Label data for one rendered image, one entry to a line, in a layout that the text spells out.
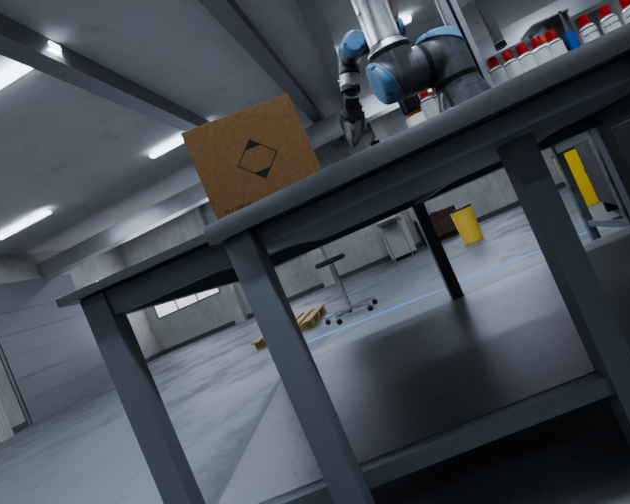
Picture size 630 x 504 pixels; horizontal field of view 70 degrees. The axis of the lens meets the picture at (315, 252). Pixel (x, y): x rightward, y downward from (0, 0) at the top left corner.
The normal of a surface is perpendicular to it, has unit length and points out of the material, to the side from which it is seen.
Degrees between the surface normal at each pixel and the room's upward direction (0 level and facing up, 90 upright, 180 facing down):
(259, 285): 90
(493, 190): 90
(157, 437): 90
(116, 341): 90
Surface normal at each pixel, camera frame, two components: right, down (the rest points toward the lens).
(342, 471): -0.20, 0.06
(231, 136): 0.10, -0.07
